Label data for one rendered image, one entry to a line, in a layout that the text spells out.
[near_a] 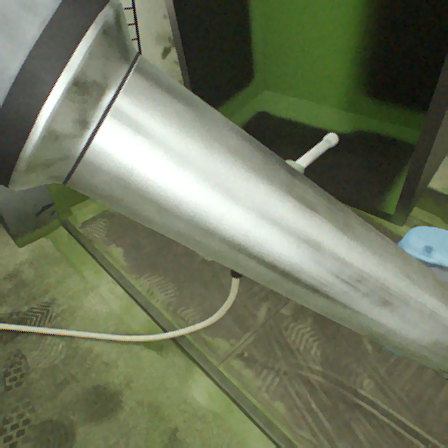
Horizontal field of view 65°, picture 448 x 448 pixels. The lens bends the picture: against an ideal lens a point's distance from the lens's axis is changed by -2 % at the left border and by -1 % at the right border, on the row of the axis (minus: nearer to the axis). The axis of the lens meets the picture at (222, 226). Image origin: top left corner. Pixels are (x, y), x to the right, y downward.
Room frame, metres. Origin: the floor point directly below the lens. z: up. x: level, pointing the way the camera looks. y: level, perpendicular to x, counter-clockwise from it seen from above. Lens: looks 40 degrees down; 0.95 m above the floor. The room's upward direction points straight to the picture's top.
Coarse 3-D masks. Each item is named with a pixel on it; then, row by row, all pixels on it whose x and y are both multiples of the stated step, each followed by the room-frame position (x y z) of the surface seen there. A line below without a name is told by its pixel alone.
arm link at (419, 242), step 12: (420, 228) 0.38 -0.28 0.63; (432, 228) 0.38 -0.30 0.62; (408, 240) 0.36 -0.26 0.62; (420, 240) 0.35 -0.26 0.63; (432, 240) 0.35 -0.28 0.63; (444, 240) 0.35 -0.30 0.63; (408, 252) 0.34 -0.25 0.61; (420, 252) 0.33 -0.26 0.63; (432, 252) 0.32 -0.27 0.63; (444, 252) 0.32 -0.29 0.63; (432, 264) 0.31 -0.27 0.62; (444, 264) 0.31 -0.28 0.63; (444, 276) 0.30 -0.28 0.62
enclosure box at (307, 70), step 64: (192, 0) 0.96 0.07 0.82; (256, 0) 1.16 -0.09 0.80; (320, 0) 1.05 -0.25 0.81; (384, 0) 0.95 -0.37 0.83; (192, 64) 0.95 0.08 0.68; (256, 64) 1.17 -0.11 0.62; (320, 64) 1.07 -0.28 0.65; (384, 64) 0.95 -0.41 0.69; (256, 128) 1.00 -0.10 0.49; (320, 128) 0.96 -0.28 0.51; (384, 128) 0.92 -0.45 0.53; (384, 192) 0.68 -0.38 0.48
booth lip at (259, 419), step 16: (64, 224) 1.09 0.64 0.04; (80, 240) 0.99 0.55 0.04; (96, 256) 0.90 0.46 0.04; (112, 272) 0.83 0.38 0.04; (128, 288) 0.75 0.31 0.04; (144, 304) 0.69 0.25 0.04; (160, 320) 0.63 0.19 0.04; (192, 352) 0.52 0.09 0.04; (208, 368) 0.48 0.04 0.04; (224, 384) 0.43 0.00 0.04; (240, 400) 0.39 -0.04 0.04; (256, 416) 0.35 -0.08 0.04; (272, 432) 0.32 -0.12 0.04
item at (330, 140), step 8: (328, 136) 0.79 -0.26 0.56; (336, 136) 0.80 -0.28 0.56; (320, 144) 0.76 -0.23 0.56; (328, 144) 0.77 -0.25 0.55; (312, 152) 0.72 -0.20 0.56; (320, 152) 0.74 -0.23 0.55; (288, 160) 0.67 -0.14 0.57; (304, 160) 0.69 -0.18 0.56; (312, 160) 0.71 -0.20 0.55; (296, 168) 0.65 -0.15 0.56; (232, 272) 0.53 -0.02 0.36
